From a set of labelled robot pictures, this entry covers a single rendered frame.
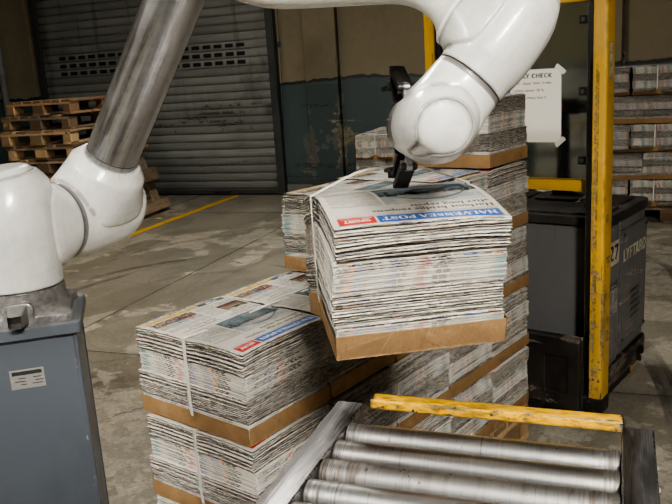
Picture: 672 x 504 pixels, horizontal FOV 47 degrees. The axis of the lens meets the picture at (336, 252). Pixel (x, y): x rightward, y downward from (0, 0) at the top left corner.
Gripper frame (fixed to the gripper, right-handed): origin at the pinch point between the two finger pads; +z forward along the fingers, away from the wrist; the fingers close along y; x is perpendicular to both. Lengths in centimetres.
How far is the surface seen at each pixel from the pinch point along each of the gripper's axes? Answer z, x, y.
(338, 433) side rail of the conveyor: -12, -13, 51
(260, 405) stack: 29, -27, 60
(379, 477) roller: -26, -8, 53
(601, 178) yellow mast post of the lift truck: 134, 99, 21
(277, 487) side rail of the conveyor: -27, -24, 53
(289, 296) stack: 64, -18, 43
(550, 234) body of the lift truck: 164, 92, 45
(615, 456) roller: -28, 28, 52
